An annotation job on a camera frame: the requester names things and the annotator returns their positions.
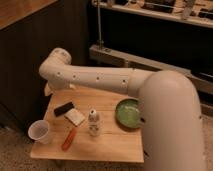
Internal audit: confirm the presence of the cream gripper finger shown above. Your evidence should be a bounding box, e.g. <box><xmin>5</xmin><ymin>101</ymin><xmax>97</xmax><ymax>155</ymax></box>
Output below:
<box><xmin>44</xmin><ymin>84</ymin><xmax>53</xmax><ymax>96</ymax></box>

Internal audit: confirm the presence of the black eraser block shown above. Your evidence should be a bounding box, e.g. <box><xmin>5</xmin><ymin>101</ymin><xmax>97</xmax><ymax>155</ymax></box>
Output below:
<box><xmin>54</xmin><ymin>102</ymin><xmax>74</xmax><ymax>117</ymax></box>

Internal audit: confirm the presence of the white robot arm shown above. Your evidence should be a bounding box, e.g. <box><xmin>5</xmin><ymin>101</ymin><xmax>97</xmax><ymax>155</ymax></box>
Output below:
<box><xmin>39</xmin><ymin>48</ymin><xmax>207</xmax><ymax>171</ymax></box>

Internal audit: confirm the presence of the translucent plastic cup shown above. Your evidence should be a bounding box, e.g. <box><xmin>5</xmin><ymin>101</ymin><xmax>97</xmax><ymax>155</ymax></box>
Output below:
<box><xmin>28</xmin><ymin>120</ymin><xmax>52</xmax><ymax>144</ymax></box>

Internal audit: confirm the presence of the green ceramic bowl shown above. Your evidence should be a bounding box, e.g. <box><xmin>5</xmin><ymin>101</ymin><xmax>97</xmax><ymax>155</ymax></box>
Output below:
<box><xmin>115</xmin><ymin>98</ymin><xmax>140</xmax><ymax>129</ymax></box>

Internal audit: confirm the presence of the white sponge block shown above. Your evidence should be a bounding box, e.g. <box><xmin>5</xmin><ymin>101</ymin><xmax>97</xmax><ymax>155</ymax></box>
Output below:
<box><xmin>65</xmin><ymin>109</ymin><xmax>85</xmax><ymax>126</ymax></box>

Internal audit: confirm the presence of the small wooden table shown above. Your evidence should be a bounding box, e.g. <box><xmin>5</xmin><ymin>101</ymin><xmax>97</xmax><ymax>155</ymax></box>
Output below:
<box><xmin>30</xmin><ymin>86</ymin><xmax>144</xmax><ymax>164</ymax></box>

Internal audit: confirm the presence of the orange marker pen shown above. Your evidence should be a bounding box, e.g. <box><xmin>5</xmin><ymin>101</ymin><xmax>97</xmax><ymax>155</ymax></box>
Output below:
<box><xmin>61</xmin><ymin>128</ymin><xmax>77</xmax><ymax>151</ymax></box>

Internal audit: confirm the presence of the dark wooden cabinet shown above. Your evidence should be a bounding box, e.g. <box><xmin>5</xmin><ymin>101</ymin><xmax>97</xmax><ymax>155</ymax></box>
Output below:
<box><xmin>0</xmin><ymin>0</ymin><xmax>88</xmax><ymax>131</ymax></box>

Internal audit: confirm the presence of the metal shelf rack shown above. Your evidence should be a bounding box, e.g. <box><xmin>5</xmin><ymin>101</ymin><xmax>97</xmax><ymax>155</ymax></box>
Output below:
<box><xmin>88</xmin><ymin>3</ymin><xmax>213</xmax><ymax>116</ymax></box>

